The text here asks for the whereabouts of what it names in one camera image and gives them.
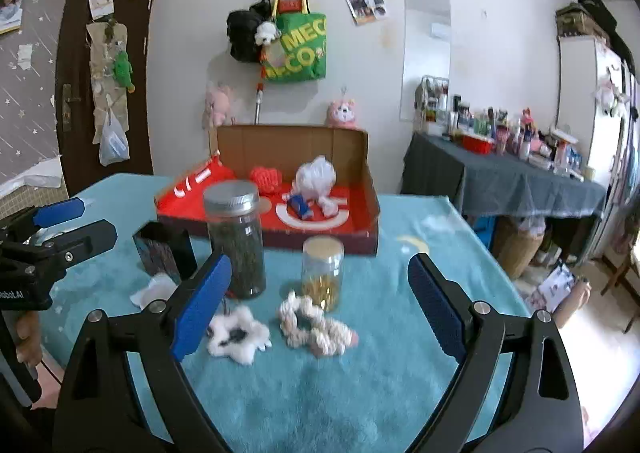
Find cream crochet scrunchie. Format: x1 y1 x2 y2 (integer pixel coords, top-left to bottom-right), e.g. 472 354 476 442
278 291 359 358

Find red foam net sleeve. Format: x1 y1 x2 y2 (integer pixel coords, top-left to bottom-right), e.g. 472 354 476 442
250 166 283 196

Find person's left hand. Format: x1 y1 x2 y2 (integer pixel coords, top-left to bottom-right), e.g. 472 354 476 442
15 311 42 367

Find white plastic bag on door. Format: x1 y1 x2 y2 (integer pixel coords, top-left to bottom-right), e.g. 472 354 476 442
99 108 130 167

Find white tissue piece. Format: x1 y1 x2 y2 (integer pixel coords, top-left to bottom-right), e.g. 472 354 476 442
129 273 177 310

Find colourful dark small box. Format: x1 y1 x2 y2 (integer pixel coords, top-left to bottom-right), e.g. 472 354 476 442
132 221 198 282

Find teal plush table cover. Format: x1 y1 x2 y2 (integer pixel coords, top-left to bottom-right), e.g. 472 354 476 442
40 173 528 452

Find wicker basket under table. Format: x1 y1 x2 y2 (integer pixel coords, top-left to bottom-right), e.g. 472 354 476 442
490 217 546 280

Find green plush on door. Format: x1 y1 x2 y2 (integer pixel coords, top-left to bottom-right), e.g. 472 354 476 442
113 51 136 93

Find brown wooden door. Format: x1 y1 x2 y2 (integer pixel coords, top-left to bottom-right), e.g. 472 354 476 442
54 0 153 195

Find tall tea leaf jar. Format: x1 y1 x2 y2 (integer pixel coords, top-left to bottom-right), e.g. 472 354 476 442
203 180 266 299

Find dark grey covered table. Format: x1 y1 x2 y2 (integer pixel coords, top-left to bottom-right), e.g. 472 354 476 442
399 132 609 254

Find small glass jar gold contents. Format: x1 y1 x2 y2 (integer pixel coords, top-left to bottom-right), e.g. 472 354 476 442
300 236 345 313

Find blue rolled sock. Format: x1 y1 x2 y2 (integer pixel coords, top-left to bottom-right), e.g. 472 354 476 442
286 194 314 221

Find red basin on table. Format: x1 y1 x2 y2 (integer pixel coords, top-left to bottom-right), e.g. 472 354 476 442
461 133 495 155

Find small white crochet piece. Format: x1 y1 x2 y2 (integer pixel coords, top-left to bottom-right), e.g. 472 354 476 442
317 196 338 218

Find open red cardboard box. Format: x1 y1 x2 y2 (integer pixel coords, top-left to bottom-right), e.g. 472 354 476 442
154 124 381 256

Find green tote bag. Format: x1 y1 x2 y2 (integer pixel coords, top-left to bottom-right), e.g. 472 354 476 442
259 0 328 83

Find white wardrobe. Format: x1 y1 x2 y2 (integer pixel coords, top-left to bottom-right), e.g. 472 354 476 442
555 36 639 258

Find pink plush behind box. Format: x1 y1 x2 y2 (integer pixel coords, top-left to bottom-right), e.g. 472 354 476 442
326 98 357 129

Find pink plush on wall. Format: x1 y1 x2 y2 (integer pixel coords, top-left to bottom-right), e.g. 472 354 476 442
202 82 233 130

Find black bag on wall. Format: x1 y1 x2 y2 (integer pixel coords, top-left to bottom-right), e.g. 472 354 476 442
227 0 272 63

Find white panda plush keychain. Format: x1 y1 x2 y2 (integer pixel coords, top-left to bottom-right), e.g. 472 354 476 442
255 20 281 46

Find wall mirror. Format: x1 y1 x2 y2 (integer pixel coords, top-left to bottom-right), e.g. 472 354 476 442
400 0 451 122

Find photo on wall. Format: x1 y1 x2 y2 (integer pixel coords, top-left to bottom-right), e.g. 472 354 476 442
345 0 388 26

